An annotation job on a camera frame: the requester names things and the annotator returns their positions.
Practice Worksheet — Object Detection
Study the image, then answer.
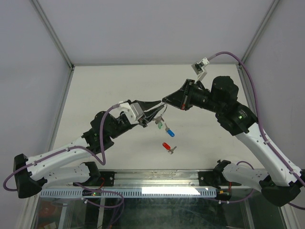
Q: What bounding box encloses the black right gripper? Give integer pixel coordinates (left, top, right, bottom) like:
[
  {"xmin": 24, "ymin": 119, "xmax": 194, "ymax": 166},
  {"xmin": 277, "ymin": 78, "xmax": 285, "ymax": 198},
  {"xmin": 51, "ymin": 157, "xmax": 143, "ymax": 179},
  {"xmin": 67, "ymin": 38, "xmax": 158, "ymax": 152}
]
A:
[{"xmin": 162, "ymin": 79, "xmax": 224, "ymax": 115}]

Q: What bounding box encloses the key with blue tag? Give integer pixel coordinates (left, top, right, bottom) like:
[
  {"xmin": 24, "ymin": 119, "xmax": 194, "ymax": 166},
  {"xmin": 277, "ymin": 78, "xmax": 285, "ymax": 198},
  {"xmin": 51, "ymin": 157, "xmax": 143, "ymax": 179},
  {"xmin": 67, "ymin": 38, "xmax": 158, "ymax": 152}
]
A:
[{"xmin": 165, "ymin": 124, "xmax": 175, "ymax": 137}]

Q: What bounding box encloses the key with red tag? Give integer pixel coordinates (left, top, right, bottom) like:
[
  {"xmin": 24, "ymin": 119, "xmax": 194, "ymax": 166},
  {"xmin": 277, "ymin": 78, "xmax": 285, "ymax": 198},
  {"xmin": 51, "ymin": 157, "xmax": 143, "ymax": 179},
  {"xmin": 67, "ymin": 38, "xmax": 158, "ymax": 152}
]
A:
[{"xmin": 162, "ymin": 142, "xmax": 177, "ymax": 154}]

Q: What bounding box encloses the metal keyring with clips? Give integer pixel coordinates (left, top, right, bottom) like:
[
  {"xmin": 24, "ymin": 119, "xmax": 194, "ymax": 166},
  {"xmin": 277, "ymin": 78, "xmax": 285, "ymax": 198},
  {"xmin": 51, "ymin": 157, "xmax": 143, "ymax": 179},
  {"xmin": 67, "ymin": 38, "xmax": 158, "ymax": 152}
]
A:
[{"xmin": 153, "ymin": 103, "xmax": 168, "ymax": 125}]

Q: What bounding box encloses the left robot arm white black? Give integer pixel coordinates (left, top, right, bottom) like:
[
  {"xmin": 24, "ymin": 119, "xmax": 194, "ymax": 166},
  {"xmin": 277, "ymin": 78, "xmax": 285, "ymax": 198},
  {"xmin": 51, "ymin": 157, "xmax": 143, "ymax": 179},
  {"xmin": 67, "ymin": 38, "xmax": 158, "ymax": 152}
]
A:
[{"xmin": 12, "ymin": 100, "xmax": 164, "ymax": 198}]

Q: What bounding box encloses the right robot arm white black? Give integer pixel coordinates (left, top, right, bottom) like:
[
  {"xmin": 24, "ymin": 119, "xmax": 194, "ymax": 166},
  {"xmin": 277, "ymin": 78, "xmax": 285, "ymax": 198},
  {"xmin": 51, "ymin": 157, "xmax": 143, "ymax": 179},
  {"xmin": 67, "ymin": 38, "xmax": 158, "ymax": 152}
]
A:
[{"xmin": 162, "ymin": 76, "xmax": 305, "ymax": 207}]

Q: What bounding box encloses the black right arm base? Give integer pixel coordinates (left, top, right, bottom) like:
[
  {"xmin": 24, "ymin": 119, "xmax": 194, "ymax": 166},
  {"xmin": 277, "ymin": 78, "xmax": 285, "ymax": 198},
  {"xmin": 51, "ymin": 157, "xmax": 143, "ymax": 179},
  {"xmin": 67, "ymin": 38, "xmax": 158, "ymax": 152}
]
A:
[{"xmin": 198, "ymin": 160, "xmax": 231, "ymax": 189}]

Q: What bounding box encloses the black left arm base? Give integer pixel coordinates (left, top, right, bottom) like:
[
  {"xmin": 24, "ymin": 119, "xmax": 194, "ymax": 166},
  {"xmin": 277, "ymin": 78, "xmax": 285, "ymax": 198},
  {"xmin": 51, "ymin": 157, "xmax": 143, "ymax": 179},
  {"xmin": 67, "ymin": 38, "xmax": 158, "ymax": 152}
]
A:
[{"xmin": 73, "ymin": 162, "xmax": 116, "ymax": 187}]

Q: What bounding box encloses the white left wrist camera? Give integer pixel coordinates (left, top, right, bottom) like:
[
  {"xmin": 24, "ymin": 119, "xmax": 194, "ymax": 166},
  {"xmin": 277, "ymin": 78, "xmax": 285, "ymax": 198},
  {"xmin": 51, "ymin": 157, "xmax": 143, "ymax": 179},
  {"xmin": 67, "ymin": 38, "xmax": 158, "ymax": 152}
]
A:
[{"xmin": 118, "ymin": 101, "xmax": 144, "ymax": 125}]

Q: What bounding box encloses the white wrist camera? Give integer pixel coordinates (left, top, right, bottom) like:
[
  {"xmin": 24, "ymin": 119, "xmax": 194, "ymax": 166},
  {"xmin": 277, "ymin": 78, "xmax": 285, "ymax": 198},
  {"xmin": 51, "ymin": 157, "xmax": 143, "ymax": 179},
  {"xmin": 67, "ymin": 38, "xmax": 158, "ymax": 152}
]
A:
[
  {"xmin": 118, "ymin": 101, "xmax": 144, "ymax": 125},
  {"xmin": 191, "ymin": 58, "xmax": 210, "ymax": 82}
]

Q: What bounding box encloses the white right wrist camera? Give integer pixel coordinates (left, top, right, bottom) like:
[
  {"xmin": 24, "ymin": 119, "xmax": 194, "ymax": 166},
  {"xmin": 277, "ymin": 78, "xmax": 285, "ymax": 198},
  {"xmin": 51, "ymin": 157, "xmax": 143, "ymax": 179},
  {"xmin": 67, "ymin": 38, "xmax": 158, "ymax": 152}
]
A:
[{"xmin": 191, "ymin": 58, "xmax": 210, "ymax": 82}]

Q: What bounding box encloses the right aluminium frame post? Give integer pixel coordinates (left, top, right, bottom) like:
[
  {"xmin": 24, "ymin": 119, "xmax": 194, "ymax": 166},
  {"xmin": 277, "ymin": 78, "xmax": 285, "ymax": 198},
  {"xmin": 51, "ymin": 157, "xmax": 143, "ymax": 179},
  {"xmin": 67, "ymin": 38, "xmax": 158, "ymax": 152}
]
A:
[{"xmin": 237, "ymin": 0, "xmax": 283, "ymax": 114}]

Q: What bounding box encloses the aluminium frame post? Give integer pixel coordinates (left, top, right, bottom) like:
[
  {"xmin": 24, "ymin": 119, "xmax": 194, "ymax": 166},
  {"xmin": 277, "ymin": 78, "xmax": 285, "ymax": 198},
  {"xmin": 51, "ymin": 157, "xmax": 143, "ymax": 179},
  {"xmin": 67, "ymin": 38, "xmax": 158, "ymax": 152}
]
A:
[
  {"xmin": 237, "ymin": 0, "xmax": 283, "ymax": 114},
  {"xmin": 30, "ymin": 0, "xmax": 75, "ymax": 152}
]

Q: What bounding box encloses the aluminium mounting rail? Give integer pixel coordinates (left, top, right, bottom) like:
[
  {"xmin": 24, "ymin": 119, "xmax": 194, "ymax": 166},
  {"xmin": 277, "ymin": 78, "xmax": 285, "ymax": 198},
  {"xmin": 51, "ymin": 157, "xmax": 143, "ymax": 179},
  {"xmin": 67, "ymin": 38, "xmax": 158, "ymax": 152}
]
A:
[{"xmin": 42, "ymin": 168, "xmax": 285, "ymax": 189}]

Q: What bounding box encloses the white slotted cable duct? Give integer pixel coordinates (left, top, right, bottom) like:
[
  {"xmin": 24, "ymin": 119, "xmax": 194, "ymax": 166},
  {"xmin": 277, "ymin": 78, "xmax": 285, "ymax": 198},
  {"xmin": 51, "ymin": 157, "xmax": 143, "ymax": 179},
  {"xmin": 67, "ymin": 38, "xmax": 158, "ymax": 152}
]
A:
[{"xmin": 40, "ymin": 187, "xmax": 217, "ymax": 199}]

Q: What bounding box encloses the left aluminium frame post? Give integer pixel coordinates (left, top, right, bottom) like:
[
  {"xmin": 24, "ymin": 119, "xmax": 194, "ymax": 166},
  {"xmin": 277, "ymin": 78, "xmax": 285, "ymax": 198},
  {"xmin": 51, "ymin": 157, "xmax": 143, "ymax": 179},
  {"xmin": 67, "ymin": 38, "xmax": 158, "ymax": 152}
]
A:
[{"xmin": 30, "ymin": 0, "xmax": 75, "ymax": 152}]

